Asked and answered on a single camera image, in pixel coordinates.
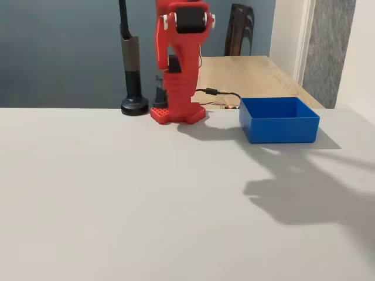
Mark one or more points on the red robot arm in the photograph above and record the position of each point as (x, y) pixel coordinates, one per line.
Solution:
(183, 73)

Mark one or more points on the blue plastic bin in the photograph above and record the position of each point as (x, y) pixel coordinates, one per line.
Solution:
(278, 128)

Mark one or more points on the light wooden table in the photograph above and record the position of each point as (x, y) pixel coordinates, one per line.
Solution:
(249, 76)

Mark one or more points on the dark brown wooden chair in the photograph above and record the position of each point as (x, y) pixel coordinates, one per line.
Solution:
(238, 29)

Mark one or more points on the black camera stand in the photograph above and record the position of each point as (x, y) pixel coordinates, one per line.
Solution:
(132, 73)

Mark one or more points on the white door frame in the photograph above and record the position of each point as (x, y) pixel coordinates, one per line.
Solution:
(303, 41)

